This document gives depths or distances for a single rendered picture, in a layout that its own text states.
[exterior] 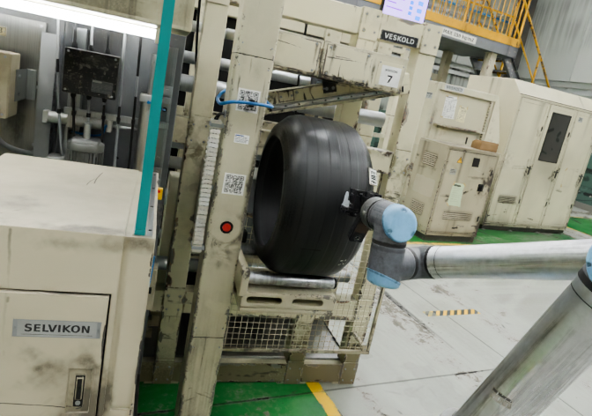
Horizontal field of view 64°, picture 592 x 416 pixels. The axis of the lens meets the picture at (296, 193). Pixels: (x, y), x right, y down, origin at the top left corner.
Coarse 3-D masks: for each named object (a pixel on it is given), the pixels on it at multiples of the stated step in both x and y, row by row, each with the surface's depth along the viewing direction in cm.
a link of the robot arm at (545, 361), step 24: (576, 288) 83; (552, 312) 86; (576, 312) 82; (528, 336) 90; (552, 336) 85; (576, 336) 82; (504, 360) 94; (528, 360) 88; (552, 360) 85; (576, 360) 83; (480, 384) 100; (504, 384) 92; (528, 384) 88; (552, 384) 86; (456, 408) 108; (480, 408) 96; (504, 408) 92; (528, 408) 90
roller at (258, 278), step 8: (256, 272) 169; (264, 272) 171; (272, 272) 172; (256, 280) 168; (264, 280) 169; (272, 280) 170; (280, 280) 171; (288, 280) 172; (296, 280) 173; (304, 280) 174; (312, 280) 175; (320, 280) 176; (328, 280) 177; (336, 280) 178; (328, 288) 178
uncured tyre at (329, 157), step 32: (288, 128) 165; (320, 128) 164; (352, 128) 174; (288, 160) 157; (320, 160) 154; (352, 160) 158; (256, 192) 197; (288, 192) 153; (320, 192) 152; (256, 224) 192; (288, 224) 154; (320, 224) 154; (288, 256) 160; (320, 256) 161; (352, 256) 167
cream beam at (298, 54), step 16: (288, 32) 181; (288, 48) 183; (304, 48) 184; (320, 48) 186; (336, 48) 188; (352, 48) 190; (288, 64) 184; (304, 64) 186; (320, 64) 188; (336, 64) 189; (352, 64) 191; (368, 64) 193; (384, 64) 195; (400, 64) 197; (336, 80) 192; (352, 80) 193; (368, 80) 195; (400, 80) 198
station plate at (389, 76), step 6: (384, 66) 195; (390, 66) 195; (384, 72) 195; (390, 72) 196; (396, 72) 197; (384, 78) 196; (390, 78) 197; (396, 78) 198; (378, 84) 196; (384, 84) 197; (390, 84) 198; (396, 84) 198
